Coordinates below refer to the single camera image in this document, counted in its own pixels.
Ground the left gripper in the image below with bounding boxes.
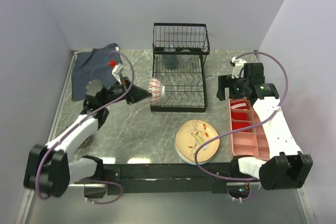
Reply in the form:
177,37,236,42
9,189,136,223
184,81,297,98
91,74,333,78
101,77,152,106

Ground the blue patterned bowl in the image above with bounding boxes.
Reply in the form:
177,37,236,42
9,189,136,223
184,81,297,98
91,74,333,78
148,78,165,105

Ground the clear glass cup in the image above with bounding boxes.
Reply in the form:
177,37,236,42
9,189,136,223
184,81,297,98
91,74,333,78
180,49,191,60

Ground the blue grey ceramic mug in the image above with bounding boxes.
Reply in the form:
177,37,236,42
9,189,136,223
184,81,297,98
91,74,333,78
162,45,177,69

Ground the pink floral leaf-pattern bowl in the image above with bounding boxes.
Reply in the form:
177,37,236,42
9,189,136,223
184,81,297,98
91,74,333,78
78,136,92,149

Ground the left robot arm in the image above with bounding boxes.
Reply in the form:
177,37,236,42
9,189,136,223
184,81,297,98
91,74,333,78
23,77,162,199

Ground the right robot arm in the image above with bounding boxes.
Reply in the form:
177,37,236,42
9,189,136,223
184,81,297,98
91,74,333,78
217,59,313,190

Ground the red item in tray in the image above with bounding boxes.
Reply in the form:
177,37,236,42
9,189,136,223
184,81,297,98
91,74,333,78
230,100,248,110

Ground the dark blue cloth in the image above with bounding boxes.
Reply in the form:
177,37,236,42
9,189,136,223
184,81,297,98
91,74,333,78
71,43,121,101

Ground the beige bird pattern plate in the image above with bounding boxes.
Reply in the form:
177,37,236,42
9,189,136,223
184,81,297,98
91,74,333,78
175,120,218,146

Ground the pink compartment tray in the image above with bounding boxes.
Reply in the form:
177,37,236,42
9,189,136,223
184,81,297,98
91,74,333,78
227,98,270,161

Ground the light blue plate underneath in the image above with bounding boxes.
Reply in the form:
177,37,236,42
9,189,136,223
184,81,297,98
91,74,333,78
174,140,220,165

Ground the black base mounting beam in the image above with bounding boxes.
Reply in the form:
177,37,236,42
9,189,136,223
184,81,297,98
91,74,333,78
70,163,260,200

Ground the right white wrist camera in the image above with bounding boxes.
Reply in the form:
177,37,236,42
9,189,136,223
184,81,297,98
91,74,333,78
230,57,247,79

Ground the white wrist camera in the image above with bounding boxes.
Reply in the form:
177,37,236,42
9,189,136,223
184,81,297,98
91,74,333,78
109,60,123,84
230,57,247,79

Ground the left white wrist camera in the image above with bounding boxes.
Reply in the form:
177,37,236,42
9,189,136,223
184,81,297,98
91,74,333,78
109,60,123,84

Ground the black wire dish rack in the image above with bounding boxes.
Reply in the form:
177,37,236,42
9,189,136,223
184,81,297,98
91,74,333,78
151,22,210,112

